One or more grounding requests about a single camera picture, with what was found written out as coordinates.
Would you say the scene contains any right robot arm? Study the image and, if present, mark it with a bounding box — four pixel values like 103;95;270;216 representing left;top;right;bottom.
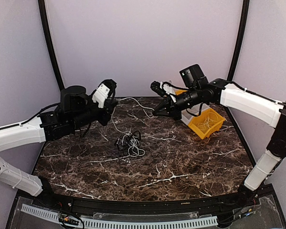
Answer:
151;64;286;207

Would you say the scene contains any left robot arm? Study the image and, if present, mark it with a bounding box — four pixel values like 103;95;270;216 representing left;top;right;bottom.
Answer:
0;80;117;208

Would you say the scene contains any right black frame post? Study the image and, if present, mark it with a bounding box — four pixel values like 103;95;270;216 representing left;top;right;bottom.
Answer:
227;0;250;81

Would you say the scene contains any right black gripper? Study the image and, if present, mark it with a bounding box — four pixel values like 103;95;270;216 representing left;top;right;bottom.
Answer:
152;86;201;121

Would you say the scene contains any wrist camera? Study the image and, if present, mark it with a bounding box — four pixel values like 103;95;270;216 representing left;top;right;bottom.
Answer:
92;79;117;108
150;81;176;103

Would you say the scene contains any white slotted cable duct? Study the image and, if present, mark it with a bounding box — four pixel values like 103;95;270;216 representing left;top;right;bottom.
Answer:
21;204;218;229

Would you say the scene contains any yellow plastic bin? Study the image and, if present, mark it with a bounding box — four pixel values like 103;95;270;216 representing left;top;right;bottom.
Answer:
188;108;226;140
175;90;187;95

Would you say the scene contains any black frame post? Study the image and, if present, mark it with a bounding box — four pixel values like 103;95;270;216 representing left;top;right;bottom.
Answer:
227;0;250;81
38;0;65;91

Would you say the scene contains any left black frame post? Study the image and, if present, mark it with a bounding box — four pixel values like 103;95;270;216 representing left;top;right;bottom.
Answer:
38;0;65;91

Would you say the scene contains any far yellow plastic bin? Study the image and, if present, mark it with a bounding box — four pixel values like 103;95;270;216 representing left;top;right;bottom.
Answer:
175;90;187;95

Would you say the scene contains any white plastic bin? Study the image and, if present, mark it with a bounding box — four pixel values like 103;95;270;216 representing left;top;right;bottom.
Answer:
181;104;210;125

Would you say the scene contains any near yellow plastic bin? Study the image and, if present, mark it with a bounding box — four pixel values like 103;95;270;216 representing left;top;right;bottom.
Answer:
188;108;226;140

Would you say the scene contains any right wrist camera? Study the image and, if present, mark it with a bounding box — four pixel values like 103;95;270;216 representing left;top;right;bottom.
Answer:
150;81;176;103

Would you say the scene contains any black front rail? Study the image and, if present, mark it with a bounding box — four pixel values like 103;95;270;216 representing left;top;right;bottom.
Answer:
34;193;260;216

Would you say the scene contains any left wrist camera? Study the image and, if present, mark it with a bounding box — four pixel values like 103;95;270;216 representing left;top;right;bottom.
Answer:
92;79;117;108

